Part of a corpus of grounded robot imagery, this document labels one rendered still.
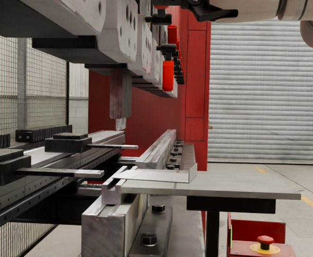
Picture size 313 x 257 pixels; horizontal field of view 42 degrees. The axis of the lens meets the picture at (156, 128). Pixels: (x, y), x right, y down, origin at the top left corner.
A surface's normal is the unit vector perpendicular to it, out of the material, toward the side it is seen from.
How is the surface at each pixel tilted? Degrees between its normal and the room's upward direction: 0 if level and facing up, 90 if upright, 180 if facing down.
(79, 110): 90
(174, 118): 90
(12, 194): 90
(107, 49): 135
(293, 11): 149
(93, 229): 90
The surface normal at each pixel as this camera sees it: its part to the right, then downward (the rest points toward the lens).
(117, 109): -0.08, 0.05
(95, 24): 1.00, 0.03
